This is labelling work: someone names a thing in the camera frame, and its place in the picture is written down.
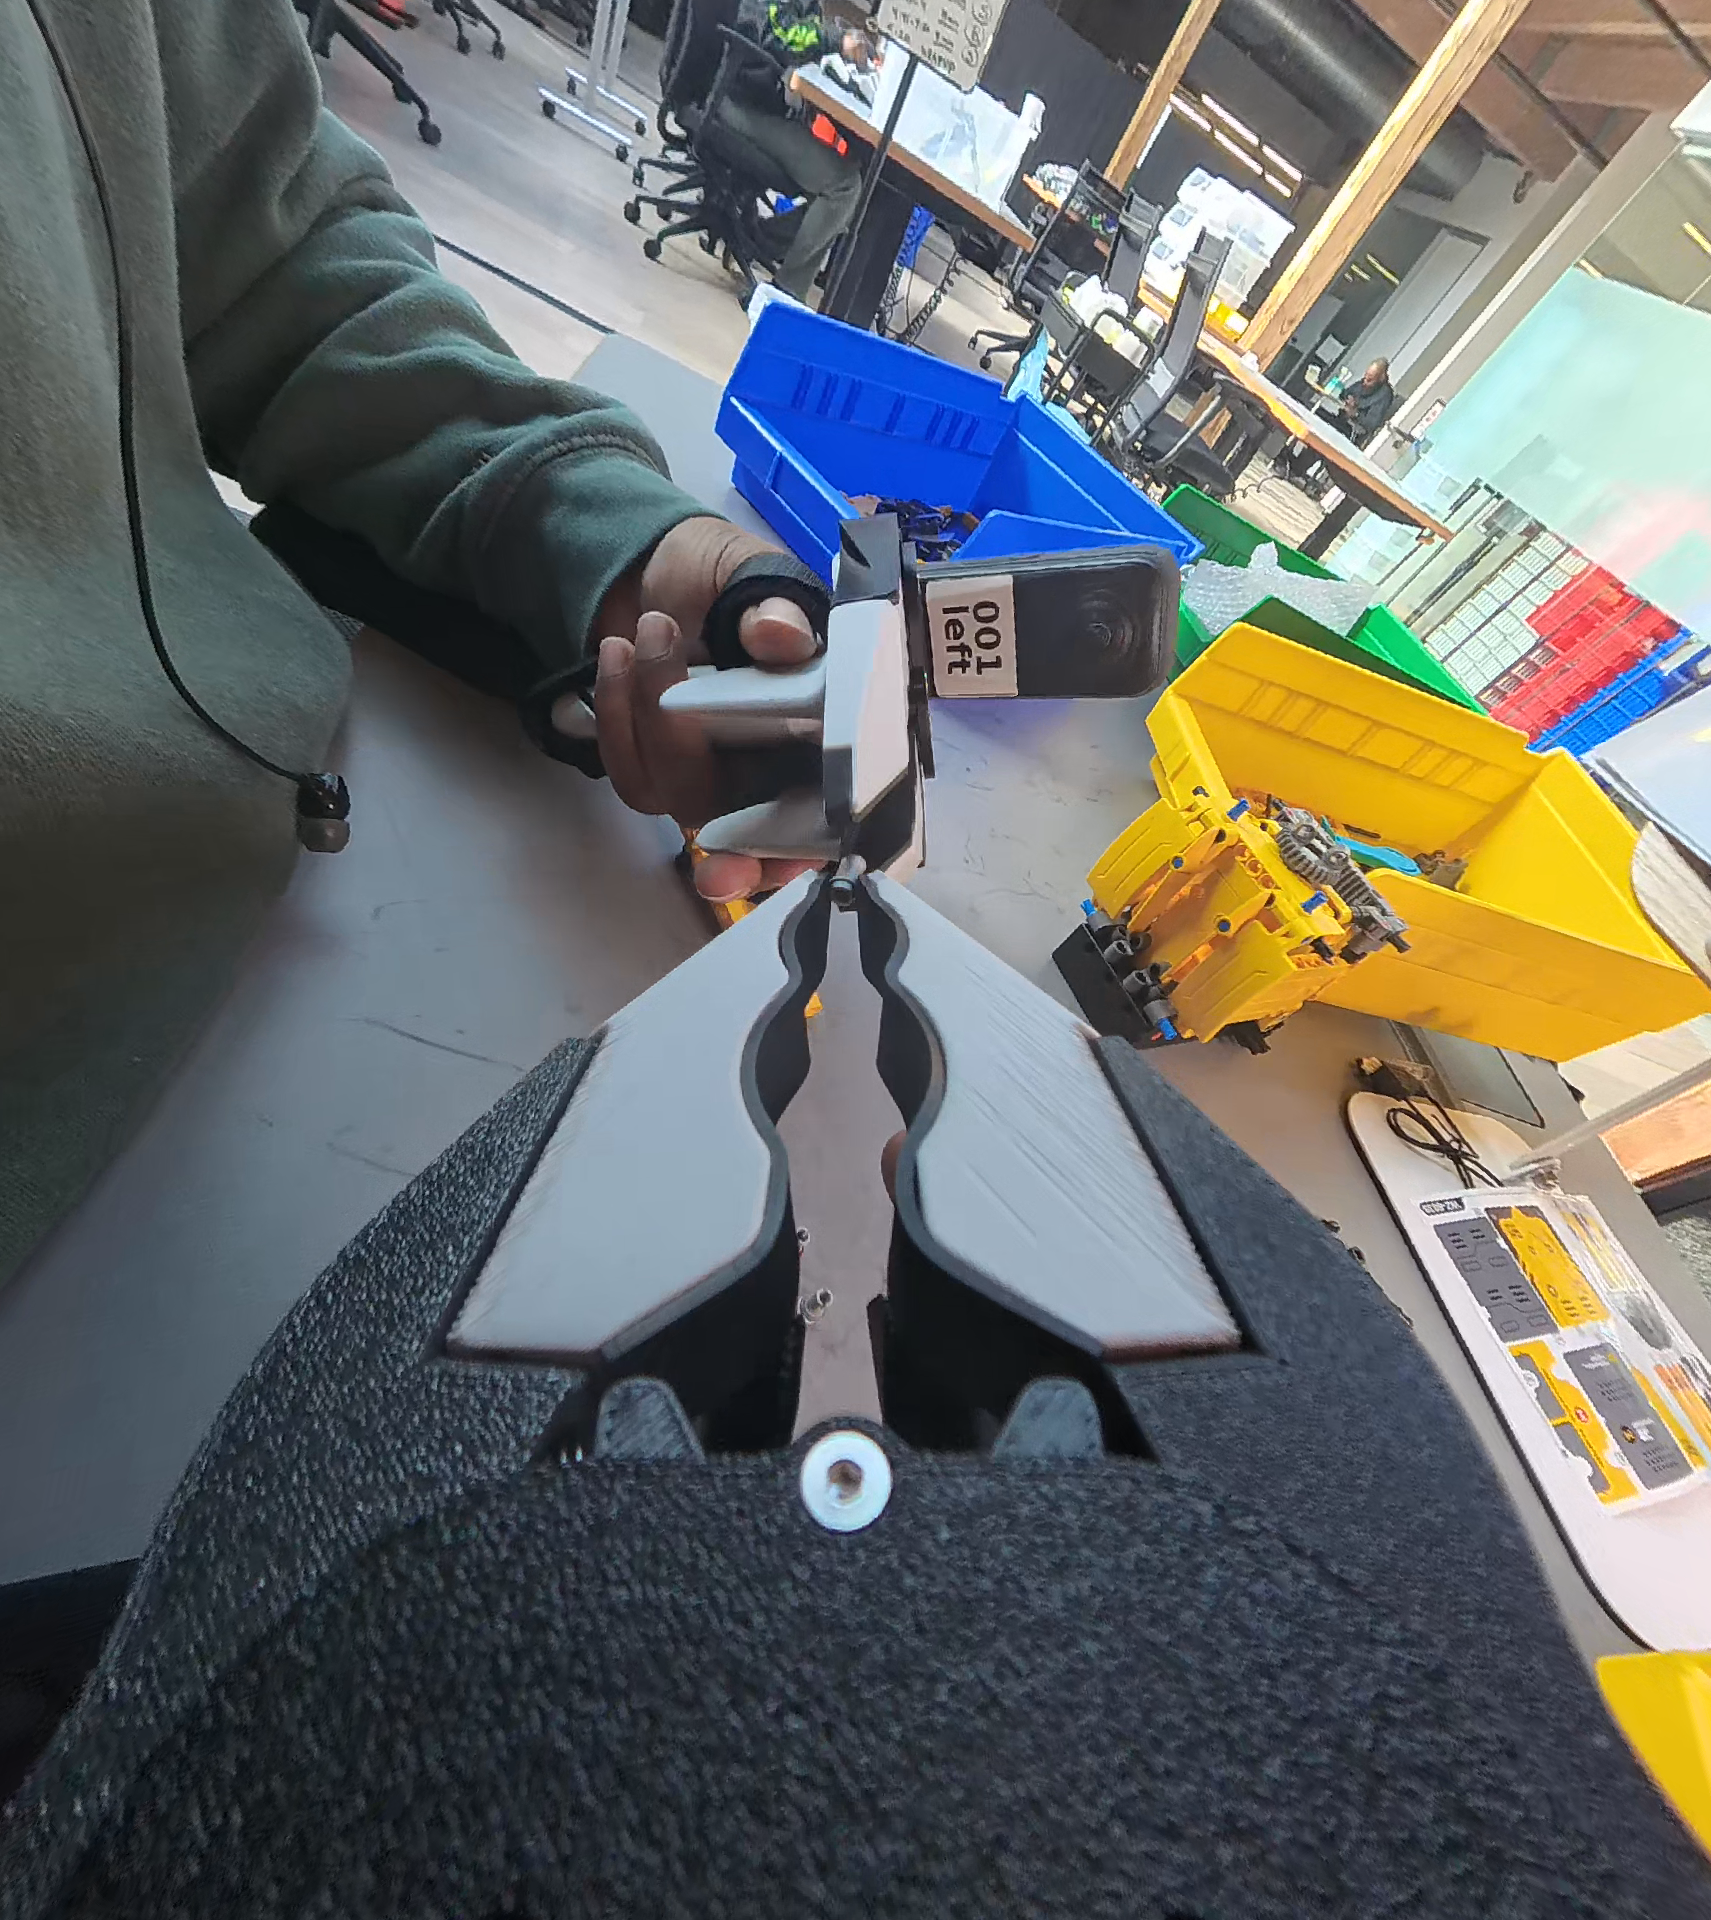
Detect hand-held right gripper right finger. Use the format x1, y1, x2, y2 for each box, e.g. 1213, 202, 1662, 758
856, 874, 1245, 1451

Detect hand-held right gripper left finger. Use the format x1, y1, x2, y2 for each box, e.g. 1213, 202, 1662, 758
453, 874, 834, 1451

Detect yellow lego panel piece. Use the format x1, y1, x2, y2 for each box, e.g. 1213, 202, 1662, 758
679, 840, 829, 1024

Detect yellow lego vehicle model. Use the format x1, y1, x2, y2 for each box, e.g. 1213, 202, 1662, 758
1049, 797, 1412, 1049

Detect lego instruction sheet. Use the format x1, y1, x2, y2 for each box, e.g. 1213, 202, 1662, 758
1415, 1193, 1711, 1517

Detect person's left hand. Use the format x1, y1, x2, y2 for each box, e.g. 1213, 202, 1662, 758
591, 517, 834, 902

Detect clear bubble wrap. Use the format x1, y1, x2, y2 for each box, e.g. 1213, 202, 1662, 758
1179, 542, 1383, 640

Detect green plastic bin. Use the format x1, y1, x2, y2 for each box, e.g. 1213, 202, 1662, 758
1173, 600, 1490, 714
1161, 483, 1347, 584

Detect black office chair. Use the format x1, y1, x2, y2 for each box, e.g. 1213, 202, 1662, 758
1096, 224, 1239, 488
297, 0, 443, 146
625, 0, 796, 280

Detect blue plastic bin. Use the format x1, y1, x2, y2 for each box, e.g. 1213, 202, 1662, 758
713, 301, 1204, 577

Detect wooden office desk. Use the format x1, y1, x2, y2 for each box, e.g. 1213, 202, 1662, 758
1200, 321, 1458, 551

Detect black utility cart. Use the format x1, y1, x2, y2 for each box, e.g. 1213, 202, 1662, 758
978, 157, 1173, 377

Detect large yellow plastic bin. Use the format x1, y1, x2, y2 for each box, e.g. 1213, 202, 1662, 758
1147, 625, 1711, 1061

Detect grey small parts cabinet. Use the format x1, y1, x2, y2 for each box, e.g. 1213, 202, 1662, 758
1412, 488, 1591, 694

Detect grey flat device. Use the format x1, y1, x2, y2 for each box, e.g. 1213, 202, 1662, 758
1412, 1024, 1547, 1127

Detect cluttered office desk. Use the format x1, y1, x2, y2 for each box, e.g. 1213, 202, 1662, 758
788, 66, 1037, 324

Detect stack of red bins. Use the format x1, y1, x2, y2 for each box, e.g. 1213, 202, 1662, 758
1486, 566, 1681, 737

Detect stack of blue bins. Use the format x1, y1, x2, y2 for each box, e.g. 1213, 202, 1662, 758
1531, 638, 1711, 758

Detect white board on stand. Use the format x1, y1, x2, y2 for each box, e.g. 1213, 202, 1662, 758
823, 0, 1011, 324

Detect instruction sheet on white stand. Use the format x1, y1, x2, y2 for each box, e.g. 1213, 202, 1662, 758
1347, 920, 1711, 1653

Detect person's green sweatshirt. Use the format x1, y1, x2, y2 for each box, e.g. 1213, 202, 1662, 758
0, 0, 363, 1366

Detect black cable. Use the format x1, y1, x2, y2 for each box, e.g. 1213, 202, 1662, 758
1383, 1097, 1504, 1187

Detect black drawstring cord with bead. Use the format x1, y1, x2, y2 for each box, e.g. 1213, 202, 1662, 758
29, 0, 354, 857

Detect wooden support post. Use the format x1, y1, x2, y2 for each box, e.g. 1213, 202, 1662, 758
1103, 0, 1225, 188
1245, 0, 1531, 362

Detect white table frame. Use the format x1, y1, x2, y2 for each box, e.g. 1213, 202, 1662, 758
537, 0, 648, 165

